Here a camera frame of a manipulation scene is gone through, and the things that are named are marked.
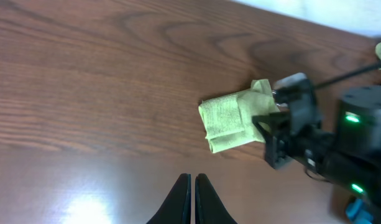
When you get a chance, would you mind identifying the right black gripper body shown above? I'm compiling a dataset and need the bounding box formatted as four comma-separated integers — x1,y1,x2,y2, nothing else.
252,79,333,170

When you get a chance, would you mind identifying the blue cloth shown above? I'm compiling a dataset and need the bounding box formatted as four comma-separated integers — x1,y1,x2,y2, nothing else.
345,198,374,224

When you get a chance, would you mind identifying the light green cloth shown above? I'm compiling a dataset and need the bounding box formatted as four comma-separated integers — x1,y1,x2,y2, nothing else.
198,79,279,154

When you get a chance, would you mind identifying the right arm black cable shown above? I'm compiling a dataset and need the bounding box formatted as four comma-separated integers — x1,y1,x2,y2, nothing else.
314,58,381,91

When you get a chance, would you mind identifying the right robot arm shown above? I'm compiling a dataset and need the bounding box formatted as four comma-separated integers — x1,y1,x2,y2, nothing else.
252,79,381,223

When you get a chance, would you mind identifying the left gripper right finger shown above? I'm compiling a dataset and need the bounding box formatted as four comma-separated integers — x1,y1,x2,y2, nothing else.
195,174,237,224

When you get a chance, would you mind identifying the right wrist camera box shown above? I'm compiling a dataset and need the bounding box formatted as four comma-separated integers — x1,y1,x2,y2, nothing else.
273,72,307,90

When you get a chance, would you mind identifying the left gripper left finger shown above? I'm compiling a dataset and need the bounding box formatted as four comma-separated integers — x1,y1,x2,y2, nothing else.
147,173,191,224

